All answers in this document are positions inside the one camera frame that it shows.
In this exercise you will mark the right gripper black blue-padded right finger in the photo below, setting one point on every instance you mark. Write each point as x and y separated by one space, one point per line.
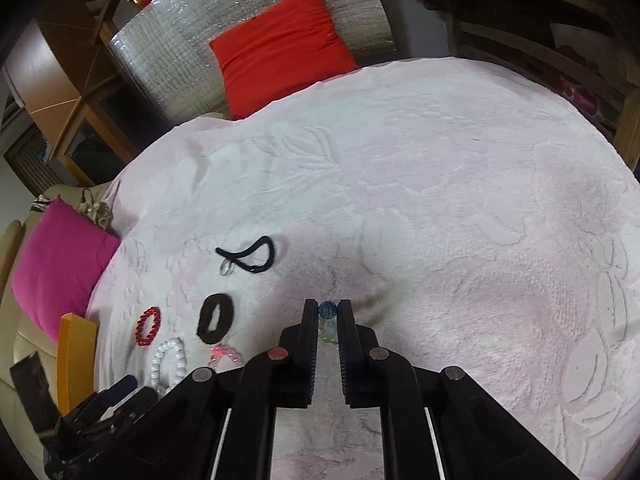
374 377

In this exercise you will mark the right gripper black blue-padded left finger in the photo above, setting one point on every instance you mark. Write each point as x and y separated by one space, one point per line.
281 377

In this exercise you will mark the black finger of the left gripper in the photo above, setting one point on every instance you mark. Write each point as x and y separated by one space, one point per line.
137 404

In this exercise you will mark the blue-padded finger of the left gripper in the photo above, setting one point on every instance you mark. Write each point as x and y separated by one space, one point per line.
118 392

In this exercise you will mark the orange box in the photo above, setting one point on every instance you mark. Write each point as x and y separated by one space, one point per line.
75 361

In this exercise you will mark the thick black hair scrunchie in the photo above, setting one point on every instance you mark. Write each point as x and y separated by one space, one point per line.
215 318

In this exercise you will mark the magenta pink cushion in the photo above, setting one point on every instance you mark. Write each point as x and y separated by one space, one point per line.
59 266

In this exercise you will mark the pale pink embossed bedspread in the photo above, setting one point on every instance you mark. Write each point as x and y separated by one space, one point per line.
471 217

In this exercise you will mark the beige crumpled fabric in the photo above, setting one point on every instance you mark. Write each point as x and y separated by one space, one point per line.
97 212

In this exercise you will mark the red cushion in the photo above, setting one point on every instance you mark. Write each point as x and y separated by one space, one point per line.
283 49

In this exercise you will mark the wooden shelf unit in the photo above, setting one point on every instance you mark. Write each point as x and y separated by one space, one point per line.
93 121

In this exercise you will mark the silver foil insulation mat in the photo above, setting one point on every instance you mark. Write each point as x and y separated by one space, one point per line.
164 49

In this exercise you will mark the wooden chair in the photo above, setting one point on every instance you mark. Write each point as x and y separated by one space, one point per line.
576 48

